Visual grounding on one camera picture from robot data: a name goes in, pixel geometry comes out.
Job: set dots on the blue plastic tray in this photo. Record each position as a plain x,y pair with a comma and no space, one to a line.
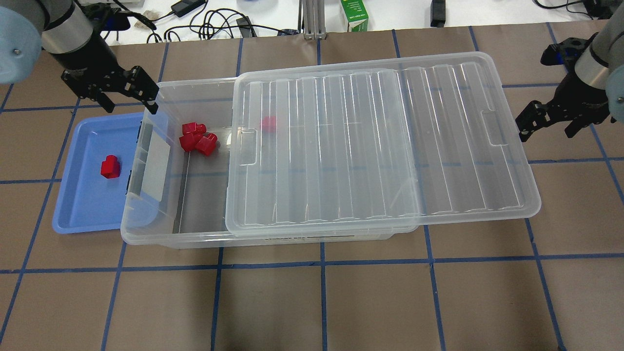
88,202

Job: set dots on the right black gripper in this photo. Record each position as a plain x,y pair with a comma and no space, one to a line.
575,97

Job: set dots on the clear plastic box lid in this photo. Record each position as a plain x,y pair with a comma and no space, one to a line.
469,163

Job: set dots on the green white carton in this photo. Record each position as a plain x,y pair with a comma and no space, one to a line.
354,15

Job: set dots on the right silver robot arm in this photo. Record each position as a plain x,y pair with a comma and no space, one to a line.
598,61

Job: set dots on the black power adapter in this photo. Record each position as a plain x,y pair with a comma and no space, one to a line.
183,7

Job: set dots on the red block in box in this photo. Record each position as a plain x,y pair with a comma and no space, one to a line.
193,128

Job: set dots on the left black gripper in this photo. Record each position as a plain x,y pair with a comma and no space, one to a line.
84,57

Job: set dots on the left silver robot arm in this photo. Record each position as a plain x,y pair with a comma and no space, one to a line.
71,34

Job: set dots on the clear plastic storage box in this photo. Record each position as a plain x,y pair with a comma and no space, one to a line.
195,165

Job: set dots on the aluminium frame post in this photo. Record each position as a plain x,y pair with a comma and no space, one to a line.
312,19

